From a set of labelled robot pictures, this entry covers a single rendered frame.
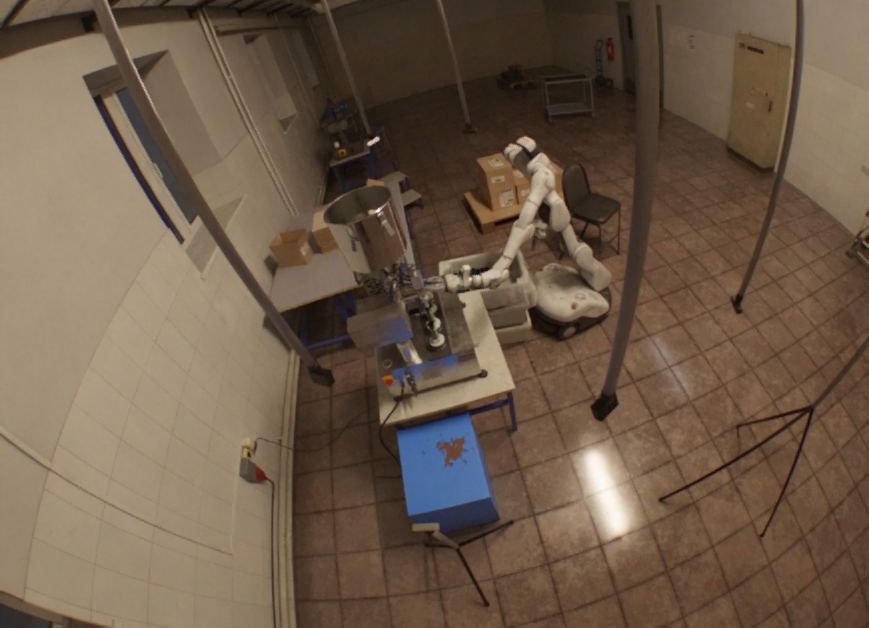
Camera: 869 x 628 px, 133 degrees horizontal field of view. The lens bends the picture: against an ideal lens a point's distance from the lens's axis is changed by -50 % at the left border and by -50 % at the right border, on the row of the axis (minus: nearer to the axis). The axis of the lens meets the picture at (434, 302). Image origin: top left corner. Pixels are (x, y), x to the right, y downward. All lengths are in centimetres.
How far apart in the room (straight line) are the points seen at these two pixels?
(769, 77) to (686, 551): 545
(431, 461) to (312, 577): 131
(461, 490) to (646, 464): 129
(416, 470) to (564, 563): 108
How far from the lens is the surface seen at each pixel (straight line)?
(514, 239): 194
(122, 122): 338
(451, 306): 199
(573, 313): 283
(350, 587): 268
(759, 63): 608
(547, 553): 243
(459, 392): 198
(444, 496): 193
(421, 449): 205
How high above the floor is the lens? 242
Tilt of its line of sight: 43 degrees down
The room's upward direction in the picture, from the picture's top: 19 degrees counter-clockwise
